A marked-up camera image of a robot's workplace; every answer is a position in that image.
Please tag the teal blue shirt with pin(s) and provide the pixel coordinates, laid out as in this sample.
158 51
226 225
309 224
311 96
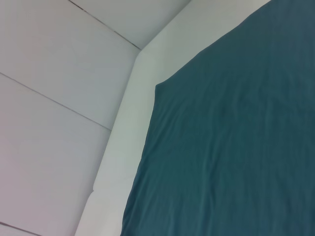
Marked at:
221 135

